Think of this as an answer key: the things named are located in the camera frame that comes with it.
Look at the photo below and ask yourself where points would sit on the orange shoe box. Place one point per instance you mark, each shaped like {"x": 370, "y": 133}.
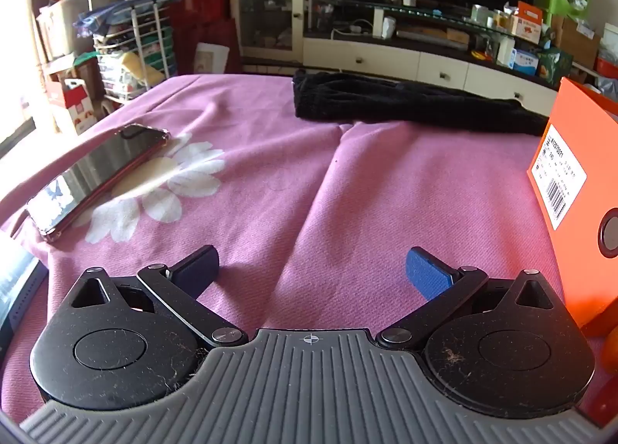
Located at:
{"x": 574, "y": 178}

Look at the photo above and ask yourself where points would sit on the white tv cabinet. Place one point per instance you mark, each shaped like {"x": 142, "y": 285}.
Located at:
{"x": 429, "y": 47}

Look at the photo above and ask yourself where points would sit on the black smartphone in case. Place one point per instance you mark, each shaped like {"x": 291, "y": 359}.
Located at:
{"x": 67, "y": 196}

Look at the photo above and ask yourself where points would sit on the black folded cloth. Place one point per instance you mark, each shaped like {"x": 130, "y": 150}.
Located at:
{"x": 345, "y": 98}

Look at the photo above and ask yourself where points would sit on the white glass door cabinet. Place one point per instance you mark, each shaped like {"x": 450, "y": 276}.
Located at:
{"x": 272, "y": 30}

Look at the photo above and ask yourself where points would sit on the red shopping bag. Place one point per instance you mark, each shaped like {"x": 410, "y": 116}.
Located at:
{"x": 203, "y": 21}

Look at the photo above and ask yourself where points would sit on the pink flowered bed sheet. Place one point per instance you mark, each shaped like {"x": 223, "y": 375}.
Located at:
{"x": 312, "y": 221}

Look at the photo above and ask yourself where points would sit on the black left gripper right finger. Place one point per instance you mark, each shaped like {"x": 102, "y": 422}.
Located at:
{"x": 447, "y": 290}

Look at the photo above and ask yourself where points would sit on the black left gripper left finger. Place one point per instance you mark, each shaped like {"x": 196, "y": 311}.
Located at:
{"x": 178, "y": 288}

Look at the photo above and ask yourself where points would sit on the white wire trolley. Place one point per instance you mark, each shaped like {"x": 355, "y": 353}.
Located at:
{"x": 133, "y": 44}

